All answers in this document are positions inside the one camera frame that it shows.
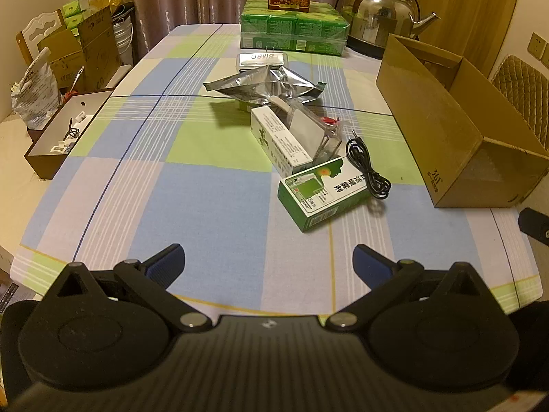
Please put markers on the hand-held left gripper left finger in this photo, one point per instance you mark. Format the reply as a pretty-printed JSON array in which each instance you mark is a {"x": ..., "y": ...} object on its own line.
[{"x": 165, "y": 262}]

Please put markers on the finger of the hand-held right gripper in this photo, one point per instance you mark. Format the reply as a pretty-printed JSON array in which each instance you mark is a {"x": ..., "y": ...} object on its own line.
[{"x": 534, "y": 223}]

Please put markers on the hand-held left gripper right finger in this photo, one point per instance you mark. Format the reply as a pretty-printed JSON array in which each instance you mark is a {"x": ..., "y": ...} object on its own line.
[{"x": 371, "y": 264}]

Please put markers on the green medicine box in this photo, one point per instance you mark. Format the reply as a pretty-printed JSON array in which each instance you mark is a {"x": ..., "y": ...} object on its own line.
[{"x": 317, "y": 197}]

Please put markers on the clear plastic packet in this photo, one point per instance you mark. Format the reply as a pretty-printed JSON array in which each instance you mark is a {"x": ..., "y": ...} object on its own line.
[{"x": 309, "y": 133}]

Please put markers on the red plastic clip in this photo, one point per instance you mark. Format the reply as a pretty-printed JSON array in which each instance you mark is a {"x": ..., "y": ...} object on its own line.
[{"x": 329, "y": 120}]

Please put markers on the long white medicine box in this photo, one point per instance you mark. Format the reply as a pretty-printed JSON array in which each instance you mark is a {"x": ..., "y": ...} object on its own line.
[{"x": 274, "y": 141}]

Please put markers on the silver foil bag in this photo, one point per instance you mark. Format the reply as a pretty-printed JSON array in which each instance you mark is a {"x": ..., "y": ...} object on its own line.
[{"x": 266, "y": 83}]

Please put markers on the white plug adapter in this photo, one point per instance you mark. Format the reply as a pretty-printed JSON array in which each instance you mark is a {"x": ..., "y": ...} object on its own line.
[{"x": 259, "y": 61}]

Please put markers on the checked pastel tablecloth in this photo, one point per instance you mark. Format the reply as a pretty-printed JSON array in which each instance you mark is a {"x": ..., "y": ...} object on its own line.
[{"x": 128, "y": 189}]

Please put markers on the brown open tray box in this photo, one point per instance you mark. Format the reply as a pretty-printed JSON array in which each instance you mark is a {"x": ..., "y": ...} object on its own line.
[{"x": 43, "y": 158}]

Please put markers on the white plastic bag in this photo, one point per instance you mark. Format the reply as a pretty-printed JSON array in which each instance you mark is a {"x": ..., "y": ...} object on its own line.
[{"x": 36, "y": 90}]

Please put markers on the tall brown cardboard box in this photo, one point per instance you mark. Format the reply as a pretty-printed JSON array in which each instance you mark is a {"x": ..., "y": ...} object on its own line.
[{"x": 98, "y": 51}]

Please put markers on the metal bucket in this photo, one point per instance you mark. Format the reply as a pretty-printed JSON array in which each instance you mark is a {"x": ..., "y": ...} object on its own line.
[{"x": 122, "y": 38}]

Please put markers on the small brown cardboard box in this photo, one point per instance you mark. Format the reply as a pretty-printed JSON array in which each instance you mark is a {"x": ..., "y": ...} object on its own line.
[{"x": 60, "y": 55}]

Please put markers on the green tissue multipack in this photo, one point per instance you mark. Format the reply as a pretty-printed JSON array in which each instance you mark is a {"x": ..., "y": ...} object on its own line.
[{"x": 291, "y": 30}]

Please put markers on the stainless steel kettle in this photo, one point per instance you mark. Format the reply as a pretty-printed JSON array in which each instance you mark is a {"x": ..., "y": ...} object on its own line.
[{"x": 377, "y": 8}]

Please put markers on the yellow plastic bag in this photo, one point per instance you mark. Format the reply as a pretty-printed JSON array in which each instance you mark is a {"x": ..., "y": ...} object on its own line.
[{"x": 107, "y": 0}]

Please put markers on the green tissue packs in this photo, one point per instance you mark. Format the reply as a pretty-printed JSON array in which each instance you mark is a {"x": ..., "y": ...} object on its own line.
[{"x": 73, "y": 8}]

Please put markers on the wall socket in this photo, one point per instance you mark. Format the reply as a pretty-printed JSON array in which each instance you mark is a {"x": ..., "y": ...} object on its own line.
[{"x": 538, "y": 47}]

